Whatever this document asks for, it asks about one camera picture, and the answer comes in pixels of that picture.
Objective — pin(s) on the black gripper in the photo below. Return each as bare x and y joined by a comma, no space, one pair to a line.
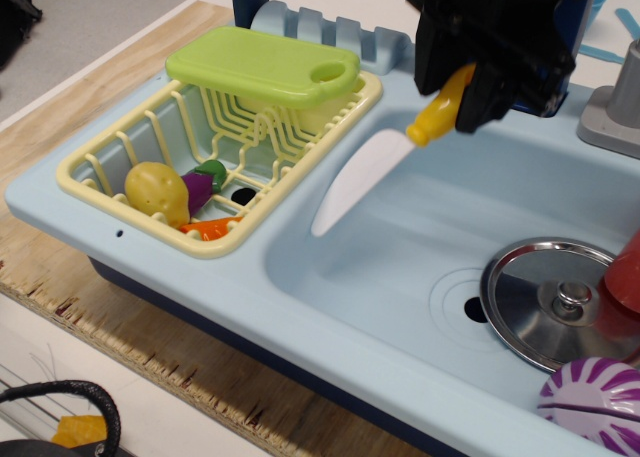
524,52

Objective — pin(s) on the green plastic cutting board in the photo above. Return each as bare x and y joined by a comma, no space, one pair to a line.
275,69

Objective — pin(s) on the wooden board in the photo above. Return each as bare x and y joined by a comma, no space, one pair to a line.
179,391

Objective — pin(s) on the grey toy faucet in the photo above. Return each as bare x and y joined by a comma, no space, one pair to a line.
610,119

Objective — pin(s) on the blue plastic cup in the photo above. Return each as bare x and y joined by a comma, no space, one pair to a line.
596,6

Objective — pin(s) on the light blue plastic spoon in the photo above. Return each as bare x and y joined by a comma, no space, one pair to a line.
631,25

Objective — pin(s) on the light blue toy sink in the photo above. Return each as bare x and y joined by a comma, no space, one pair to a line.
375,307

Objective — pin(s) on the steel pot lid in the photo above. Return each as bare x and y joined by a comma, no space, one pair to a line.
546,300

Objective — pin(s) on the dark blue sink backsplash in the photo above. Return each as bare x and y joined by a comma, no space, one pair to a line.
381,50

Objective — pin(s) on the purple toy eggplant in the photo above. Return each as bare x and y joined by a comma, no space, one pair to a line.
203,182

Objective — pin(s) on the red plastic cup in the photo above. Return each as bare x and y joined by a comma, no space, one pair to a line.
619,291

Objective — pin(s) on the cream dish drying rack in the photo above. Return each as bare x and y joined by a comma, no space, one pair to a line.
267,151

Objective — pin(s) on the orange toy carrot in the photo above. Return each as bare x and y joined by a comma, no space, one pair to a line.
210,230

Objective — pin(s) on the yellow toy potato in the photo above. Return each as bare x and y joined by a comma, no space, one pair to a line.
153,187

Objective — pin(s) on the purple white striped ball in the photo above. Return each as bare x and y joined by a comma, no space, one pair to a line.
597,399

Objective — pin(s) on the black bag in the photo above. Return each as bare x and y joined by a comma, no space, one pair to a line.
17,20

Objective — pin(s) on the yellow tape piece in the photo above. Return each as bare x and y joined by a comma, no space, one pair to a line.
76,431

